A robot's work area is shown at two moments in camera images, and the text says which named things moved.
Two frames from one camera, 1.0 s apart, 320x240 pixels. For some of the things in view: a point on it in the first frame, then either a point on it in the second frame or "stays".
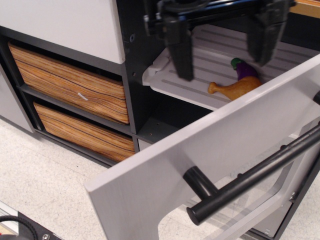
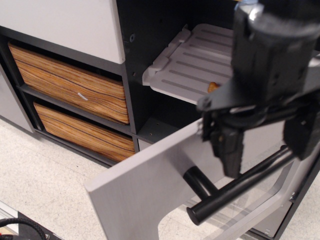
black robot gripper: x=178 y=16 to x=271 y=78
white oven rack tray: x=214 y=48 stays
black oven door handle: x=216 y=198 stays
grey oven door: x=146 y=197 stays
